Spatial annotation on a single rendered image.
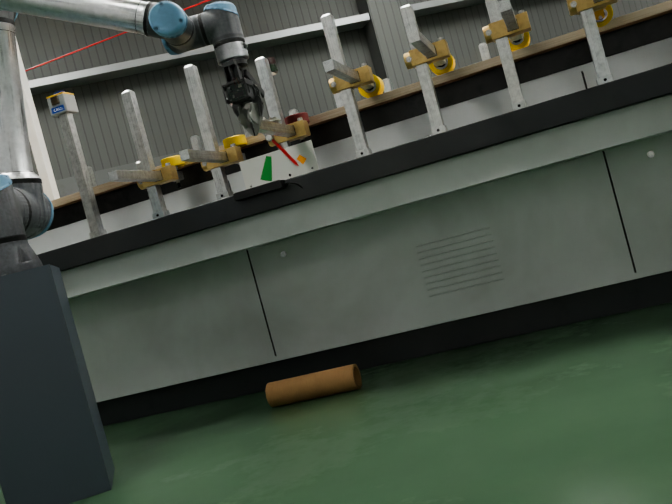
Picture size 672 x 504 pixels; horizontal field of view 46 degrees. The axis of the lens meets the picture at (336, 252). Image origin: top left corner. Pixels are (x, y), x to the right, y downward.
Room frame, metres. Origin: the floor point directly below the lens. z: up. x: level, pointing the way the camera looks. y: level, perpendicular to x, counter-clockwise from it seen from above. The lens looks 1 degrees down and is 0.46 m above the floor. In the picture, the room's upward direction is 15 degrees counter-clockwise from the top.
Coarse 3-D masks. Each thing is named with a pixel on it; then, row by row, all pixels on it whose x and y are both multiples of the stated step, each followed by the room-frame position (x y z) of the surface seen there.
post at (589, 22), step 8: (592, 8) 2.30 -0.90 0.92; (584, 16) 2.31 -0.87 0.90; (592, 16) 2.30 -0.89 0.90; (584, 24) 2.31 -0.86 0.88; (592, 24) 2.31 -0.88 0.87; (592, 32) 2.31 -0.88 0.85; (592, 40) 2.31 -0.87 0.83; (600, 40) 2.30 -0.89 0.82; (592, 48) 2.31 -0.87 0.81; (600, 48) 2.30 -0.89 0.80; (592, 56) 2.31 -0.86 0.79; (600, 56) 2.31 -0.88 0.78; (600, 64) 2.31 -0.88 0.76; (600, 72) 2.31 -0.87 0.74; (608, 72) 2.30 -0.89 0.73
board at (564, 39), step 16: (624, 16) 2.44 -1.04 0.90; (640, 16) 2.42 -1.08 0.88; (656, 16) 2.45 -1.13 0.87; (576, 32) 2.48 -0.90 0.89; (528, 48) 2.52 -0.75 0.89; (544, 48) 2.51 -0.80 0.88; (480, 64) 2.57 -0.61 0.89; (496, 64) 2.55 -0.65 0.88; (448, 80) 2.60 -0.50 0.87; (384, 96) 2.66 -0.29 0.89; (400, 96) 2.65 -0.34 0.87; (336, 112) 2.72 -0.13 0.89; (256, 144) 2.85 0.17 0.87; (96, 192) 3.00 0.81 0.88
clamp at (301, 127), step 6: (300, 120) 2.57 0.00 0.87; (294, 126) 2.58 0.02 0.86; (300, 126) 2.57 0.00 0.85; (306, 126) 2.59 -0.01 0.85; (300, 132) 2.57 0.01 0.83; (306, 132) 2.57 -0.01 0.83; (276, 138) 2.60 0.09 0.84; (282, 138) 2.59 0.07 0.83; (288, 138) 2.59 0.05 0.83; (294, 138) 2.58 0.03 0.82; (300, 138) 2.62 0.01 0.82; (270, 144) 2.61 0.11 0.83
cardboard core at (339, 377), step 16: (336, 368) 2.51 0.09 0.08; (352, 368) 2.47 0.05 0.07; (272, 384) 2.56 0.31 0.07; (288, 384) 2.53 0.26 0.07; (304, 384) 2.51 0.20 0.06; (320, 384) 2.49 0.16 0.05; (336, 384) 2.48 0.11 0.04; (352, 384) 2.46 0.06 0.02; (272, 400) 2.54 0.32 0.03; (288, 400) 2.53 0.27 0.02; (304, 400) 2.54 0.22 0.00
